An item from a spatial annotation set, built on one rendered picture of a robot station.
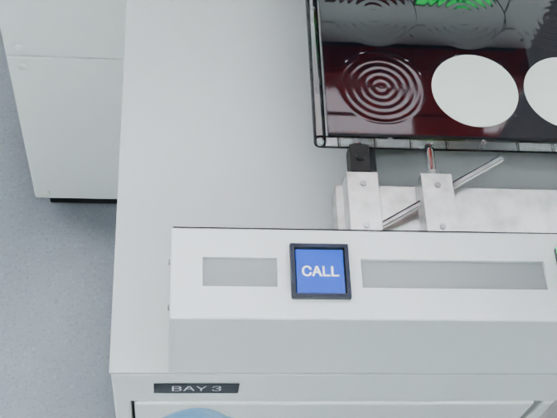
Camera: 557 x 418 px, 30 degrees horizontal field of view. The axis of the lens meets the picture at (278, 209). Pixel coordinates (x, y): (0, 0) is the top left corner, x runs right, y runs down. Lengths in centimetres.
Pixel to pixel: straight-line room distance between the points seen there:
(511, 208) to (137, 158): 42
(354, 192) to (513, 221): 18
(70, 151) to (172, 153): 70
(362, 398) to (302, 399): 7
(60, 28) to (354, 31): 54
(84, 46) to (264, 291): 76
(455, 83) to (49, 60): 71
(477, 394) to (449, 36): 41
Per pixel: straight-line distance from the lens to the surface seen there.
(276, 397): 116
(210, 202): 117
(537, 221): 116
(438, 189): 111
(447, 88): 120
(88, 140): 185
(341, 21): 123
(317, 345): 102
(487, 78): 122
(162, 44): 129
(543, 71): 125
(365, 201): 109
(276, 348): 102
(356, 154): 111
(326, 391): 115
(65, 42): 163
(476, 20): 127
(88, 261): 205
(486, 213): 114
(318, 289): 97
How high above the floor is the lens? 183
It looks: 60 degrees down
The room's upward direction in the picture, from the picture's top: 11 degrees clockwise
